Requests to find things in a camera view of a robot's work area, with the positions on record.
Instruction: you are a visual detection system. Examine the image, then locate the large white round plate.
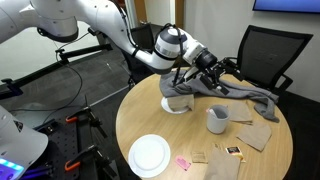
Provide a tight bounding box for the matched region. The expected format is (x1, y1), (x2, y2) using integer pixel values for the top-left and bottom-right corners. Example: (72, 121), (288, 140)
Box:
(127, 133), (172, 179)

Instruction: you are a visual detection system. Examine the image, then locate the grey sweater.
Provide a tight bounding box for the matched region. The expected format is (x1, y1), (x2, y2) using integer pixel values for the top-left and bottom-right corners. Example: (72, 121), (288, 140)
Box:
(159, 71), (280, 123)

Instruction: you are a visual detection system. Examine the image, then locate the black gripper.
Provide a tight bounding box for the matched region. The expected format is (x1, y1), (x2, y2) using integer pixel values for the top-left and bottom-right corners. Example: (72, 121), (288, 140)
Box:
(194, 49), (245, 97)

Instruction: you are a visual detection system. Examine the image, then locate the black tripod bar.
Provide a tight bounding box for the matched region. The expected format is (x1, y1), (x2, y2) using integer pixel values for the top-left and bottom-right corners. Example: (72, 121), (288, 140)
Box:
(54, 42), (114, 65)
(0, 77), (25, 100)

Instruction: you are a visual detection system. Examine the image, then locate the black mounting platform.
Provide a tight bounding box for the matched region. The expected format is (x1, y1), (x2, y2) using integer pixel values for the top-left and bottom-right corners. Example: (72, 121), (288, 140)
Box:
(33, 106), (119, 180)

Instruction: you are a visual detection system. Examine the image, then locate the yellow black tea packet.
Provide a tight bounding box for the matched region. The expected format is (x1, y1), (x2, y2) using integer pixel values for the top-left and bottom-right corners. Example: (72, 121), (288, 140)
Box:
(225, 145), (246, 164)

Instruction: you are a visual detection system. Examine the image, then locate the small brown sugar packet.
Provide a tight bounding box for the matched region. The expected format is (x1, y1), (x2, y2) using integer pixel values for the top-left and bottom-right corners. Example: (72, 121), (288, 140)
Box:
(190, 150), (209, 164)

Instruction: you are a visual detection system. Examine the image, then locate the black floor cable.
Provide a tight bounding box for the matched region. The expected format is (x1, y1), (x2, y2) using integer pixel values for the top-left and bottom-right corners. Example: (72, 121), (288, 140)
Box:
(9, 39), (91, 125)

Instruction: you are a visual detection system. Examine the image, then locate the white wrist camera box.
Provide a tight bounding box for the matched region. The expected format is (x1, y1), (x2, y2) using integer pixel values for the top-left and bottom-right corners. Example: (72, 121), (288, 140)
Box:
(182, 65), (202, 83)

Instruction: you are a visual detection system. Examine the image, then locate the orange black bar clamp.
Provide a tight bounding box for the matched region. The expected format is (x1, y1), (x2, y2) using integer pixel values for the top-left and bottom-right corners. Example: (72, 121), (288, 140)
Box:
(64, 105), (108, 138)
(64, 144), (116, 178)

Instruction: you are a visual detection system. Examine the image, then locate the white ceramic mug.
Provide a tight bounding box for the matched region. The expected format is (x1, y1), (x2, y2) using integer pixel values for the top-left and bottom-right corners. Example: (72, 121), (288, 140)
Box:
(205, 104), (231, 135)

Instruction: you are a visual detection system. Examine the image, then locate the black mesh office chair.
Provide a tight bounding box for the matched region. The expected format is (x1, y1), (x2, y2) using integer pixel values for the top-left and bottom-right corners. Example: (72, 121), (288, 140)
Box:
(214, 24), (314, 98)

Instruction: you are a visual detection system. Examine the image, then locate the wall television screen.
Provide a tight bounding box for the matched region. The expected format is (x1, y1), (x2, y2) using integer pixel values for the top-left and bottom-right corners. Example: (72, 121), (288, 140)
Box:
(252, 0), (320, 14)

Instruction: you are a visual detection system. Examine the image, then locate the black perforated breadboard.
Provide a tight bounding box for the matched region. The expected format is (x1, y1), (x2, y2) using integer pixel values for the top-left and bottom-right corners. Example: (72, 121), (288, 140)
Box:
(49, 121), (83, 180)

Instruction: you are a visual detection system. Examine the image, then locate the small white round plate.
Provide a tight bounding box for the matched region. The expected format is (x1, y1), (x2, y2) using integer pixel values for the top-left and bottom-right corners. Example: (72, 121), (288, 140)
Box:
(160, 96), (192, 115)

